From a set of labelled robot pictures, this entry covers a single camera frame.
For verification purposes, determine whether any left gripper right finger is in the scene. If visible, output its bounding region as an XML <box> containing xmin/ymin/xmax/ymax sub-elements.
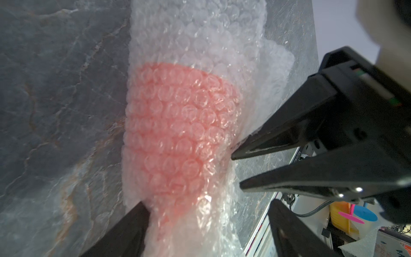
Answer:
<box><xmin>268</xmin><ymin>199</ymin><xmax>339</xmax><ymax>257</ymax></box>

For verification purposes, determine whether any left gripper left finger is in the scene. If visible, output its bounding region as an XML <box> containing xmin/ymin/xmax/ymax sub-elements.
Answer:
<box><xmin>82</xmin><ymin>202</ymin><xmax>150</xmax><ymax>257</ymax></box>

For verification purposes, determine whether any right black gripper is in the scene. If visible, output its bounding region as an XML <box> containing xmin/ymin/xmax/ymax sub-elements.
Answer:
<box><xmin>231</xmin><ymin>47</ymin><xmax>411</xmax><ymax>223</ymax></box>

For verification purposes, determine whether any red plastic wine glass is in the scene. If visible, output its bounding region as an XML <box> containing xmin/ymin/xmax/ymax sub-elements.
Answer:
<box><xmin>122</xmin><ymin>63</ymin><xmax>243</xmax><ymax>224</ymax></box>

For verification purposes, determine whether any clear bubble wrap sheet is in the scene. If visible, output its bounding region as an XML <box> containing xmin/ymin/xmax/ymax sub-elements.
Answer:
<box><xmin>122</xmin><ymin>1</ymin><xmax>294</xmax><ymax>257</ymax></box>

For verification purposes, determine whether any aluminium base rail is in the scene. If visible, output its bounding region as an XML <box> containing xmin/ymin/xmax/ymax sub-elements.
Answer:
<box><xmin>244</xmin><ymin>192</ymin><xmax>282</xmax><ymax>257</ymax></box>

